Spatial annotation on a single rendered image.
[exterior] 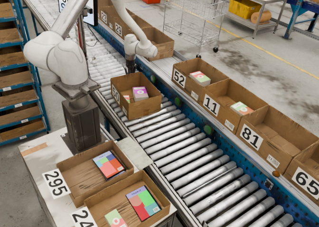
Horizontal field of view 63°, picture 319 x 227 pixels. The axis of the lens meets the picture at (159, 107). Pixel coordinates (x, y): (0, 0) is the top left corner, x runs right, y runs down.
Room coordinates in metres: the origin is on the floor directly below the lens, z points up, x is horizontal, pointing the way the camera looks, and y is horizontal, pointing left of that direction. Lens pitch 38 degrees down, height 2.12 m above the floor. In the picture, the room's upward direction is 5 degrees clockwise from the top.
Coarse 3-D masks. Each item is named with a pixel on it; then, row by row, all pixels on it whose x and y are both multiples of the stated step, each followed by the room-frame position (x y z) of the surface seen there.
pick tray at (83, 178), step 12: (108, 144) 1.20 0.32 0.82; (72, 156) 1.05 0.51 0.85; (84, 156) 1.09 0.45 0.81; (96, 156) 1.14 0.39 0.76; (120, 156) 1.13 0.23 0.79; (60, 168) 0.99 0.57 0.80; (72, 168) 1.03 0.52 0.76; (84, 168) 1.03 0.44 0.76; (96, 168) 1.04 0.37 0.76; (132, 168) 1.00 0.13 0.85; (72, 180) 0.93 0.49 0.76; (84, 180) 0.94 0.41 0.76; (96, 180) 0.95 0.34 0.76; (108, 180) 0.89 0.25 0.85; (72, 192) 0.86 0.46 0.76; (84, 192) 0.81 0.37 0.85; (96, 192) 0.84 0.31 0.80
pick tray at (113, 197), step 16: (128, 176) 0.94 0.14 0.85; (144, 176) 0.98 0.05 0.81; (112, 192) 0.86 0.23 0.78; (128, 192) 0.89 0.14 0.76; (160, 192) 0.85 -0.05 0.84; (96, 208) 0.77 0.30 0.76; (112, 208) 0.78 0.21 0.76; (128, 208) 0.78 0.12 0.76; (96, 224) 0.64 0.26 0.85; (128, 224) 0.70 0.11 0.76; (144, 224) 0.67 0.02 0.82
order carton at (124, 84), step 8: (136, 72) 2.00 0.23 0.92; (112, 80) 1.83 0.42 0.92; (120, 80) 1.91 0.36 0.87; (128, 80) 1.95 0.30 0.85; (136, 80) 2.00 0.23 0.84; (144, 80) 1.95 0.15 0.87; (112, 88) 1.83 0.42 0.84; (120, 88) 1.91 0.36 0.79; (128, 88) 1.95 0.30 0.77; (152, 88) 1.82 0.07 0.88; (120, 96) 1.67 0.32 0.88; (152, 96) 1.81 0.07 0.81; (160, 96) 1.69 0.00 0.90; (120, 104) 1.68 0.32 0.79; (128, 104) 1.54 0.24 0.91; (136, 104) 1.57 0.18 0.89; (144, 104) 1.61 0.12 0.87; (152, 104) 1.65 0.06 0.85; (160, 104) 1.69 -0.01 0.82; (128, 112) 1.54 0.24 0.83; (136, 112) 1.57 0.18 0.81; (144, 112) 1.61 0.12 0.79; (152, 112) 1.65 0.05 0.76
